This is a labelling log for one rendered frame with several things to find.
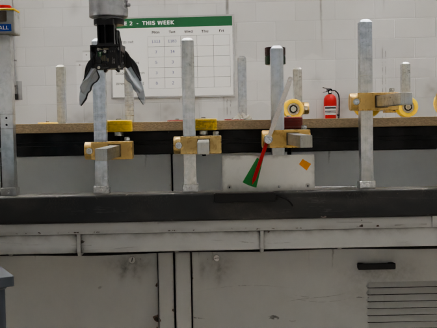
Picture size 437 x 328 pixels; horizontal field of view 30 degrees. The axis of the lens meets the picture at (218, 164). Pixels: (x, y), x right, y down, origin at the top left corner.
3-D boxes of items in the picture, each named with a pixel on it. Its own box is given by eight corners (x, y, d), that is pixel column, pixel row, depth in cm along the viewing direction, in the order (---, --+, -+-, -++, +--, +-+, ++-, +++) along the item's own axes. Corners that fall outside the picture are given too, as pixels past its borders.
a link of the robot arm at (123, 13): (93, 2, 194) (133, 1, 193) (93, 23, 194) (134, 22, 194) (84, -3, 185) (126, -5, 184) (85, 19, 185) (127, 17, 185)
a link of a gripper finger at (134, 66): (129, 88, 191) (107, 58, 191) (131, 88, 193) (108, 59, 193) (145, 76, 190) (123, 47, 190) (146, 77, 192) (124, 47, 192)
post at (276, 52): (285, 216, 231) (283, 45, 228) (273, 216, 230) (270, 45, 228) (284, 214, 234) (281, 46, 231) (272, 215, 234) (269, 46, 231)
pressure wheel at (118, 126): (138, 157, 241) (137, 118, 241) (118, 158, 235) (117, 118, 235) (120, 156, 247) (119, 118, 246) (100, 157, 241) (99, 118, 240)
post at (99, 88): (108, 209, 230) (103, 38, 227) (95, 209, 230) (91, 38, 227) (109, 207, 233) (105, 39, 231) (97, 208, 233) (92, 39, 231)
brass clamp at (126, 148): (132, 159, 228) (131, 141, 227) (84, 160, 228) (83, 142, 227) (134, 158, 234) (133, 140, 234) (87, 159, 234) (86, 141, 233)
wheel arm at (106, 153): (108, 164, 199) (107, 146, 199) (94, 164, 199) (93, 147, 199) (125, 156, 243) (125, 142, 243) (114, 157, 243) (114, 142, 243)
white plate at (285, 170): (315, 189, 229) (314, 154, 229) (222, 191, 229) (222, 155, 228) (314, 189, 230) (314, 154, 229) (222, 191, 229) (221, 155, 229)
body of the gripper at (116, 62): (89, 71, 185) (87, 17, 185) (97, 73, 194) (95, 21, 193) (122, 69, 185) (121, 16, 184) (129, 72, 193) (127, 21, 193)
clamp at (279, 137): (310, 147, 229) (310, 129, 229) (262, 148, 229) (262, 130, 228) (307, 146, 234) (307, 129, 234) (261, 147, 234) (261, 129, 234)
